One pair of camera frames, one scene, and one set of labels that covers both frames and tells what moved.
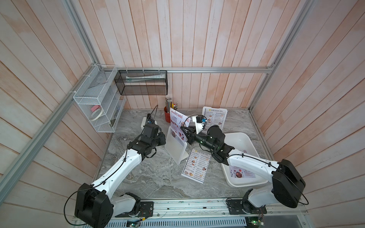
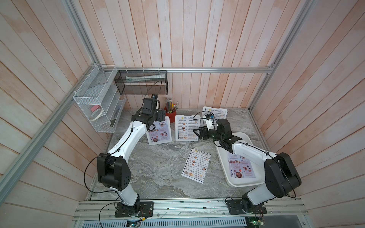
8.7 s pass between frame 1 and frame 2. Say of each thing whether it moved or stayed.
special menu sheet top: moved
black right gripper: moved
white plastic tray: stayed
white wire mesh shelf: stayed
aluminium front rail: stayed
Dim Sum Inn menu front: stayed
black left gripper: moved
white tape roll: stayed
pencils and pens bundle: stayed
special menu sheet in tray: stayed
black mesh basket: stayed
